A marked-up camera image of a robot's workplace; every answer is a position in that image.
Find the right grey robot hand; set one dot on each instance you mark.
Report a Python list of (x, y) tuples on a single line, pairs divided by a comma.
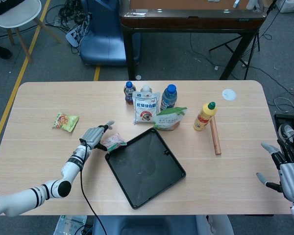
[(292, 180)]

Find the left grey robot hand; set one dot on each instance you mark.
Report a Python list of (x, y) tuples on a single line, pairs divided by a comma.
[(93, 137)]

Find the small green-pink snack packet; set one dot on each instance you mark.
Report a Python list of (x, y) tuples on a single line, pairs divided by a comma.
[(114, 142)]

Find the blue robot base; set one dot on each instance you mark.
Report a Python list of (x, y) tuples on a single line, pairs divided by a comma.
[(105, 36)]

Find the green yellow snack packet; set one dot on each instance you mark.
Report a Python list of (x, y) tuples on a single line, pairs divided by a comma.
[(65, 121)]

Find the black square plastic tray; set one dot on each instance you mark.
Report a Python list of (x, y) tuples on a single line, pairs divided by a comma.
[(144, 169)]

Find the grey white sneaker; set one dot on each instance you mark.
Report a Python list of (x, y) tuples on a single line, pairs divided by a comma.
[(285, 129)]

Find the dark cola bottle blue cap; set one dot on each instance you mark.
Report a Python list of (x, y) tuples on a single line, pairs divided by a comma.
[(128, 94)]

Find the white sugar bag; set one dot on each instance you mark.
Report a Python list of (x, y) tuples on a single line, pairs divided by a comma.
[(145, 107)]

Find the black flat case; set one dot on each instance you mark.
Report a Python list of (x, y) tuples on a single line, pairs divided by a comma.
[(287, 118)]

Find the small white floor disc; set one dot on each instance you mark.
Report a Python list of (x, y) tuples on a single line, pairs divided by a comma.
[(138, 77)]

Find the green white corn starch bag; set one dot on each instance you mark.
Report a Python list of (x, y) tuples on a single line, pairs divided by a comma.
[(167, 120)]

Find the clear water bottle blue cap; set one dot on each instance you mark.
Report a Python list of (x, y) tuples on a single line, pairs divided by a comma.
[(169, 98)]

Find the wooden rolling pin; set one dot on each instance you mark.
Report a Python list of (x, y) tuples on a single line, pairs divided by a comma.
[(216, 139)]

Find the white robot body cover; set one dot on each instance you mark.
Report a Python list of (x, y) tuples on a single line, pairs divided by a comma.
[(215, 225)]

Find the clear plastic bag green print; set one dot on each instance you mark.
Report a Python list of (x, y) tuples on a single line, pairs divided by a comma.
[(68, 224)]

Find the white power strip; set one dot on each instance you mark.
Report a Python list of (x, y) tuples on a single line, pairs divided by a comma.
[(73, 35)]

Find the white round table disc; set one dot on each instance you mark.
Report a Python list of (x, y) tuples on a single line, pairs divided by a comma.
[(229, 94)]

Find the yellow squeeze bottle green cap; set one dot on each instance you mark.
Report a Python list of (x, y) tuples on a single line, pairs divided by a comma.
[(203, 118)]

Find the black shoe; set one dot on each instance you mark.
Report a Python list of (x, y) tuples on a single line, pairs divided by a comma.
[(1, 51)]

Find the white chair wooden legs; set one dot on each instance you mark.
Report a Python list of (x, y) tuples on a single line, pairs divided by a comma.
[(19, 17)]

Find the dark wooden mahjong table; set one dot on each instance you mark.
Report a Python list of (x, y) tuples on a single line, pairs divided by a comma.
[(186, 20)]

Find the black printed bag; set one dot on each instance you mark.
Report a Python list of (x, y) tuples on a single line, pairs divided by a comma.
[(5, 6)]

